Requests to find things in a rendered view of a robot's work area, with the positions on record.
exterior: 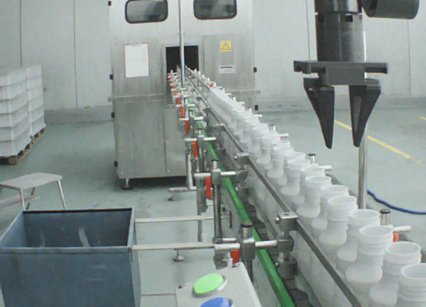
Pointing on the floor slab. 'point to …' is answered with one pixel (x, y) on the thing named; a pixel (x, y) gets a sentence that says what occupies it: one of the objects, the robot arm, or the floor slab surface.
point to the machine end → (144, 164)
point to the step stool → (27, 188)
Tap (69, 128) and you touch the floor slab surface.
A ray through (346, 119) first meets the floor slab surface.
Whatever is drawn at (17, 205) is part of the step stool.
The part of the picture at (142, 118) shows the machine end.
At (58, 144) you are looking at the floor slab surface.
